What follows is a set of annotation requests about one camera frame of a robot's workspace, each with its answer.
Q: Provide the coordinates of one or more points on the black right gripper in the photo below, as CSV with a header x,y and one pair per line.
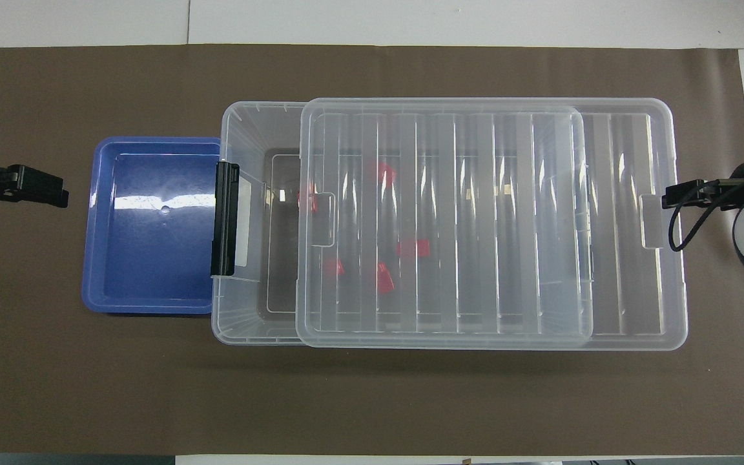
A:
x,y
743,184

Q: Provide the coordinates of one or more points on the clear ribbed plastic lid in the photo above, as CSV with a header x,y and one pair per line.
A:
x,y
475,226

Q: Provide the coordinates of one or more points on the red block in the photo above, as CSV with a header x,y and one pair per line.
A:
x,y
307,197
413,248
383,174
333,267
383,278

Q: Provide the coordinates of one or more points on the blue plastic tray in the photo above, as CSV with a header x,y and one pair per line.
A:
x,y
152,258

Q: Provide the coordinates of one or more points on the clear plastic storage box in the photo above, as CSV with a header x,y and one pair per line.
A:
x,y
281,284

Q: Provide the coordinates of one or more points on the brown paper table mat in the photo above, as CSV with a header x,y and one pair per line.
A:
x,y
346,400

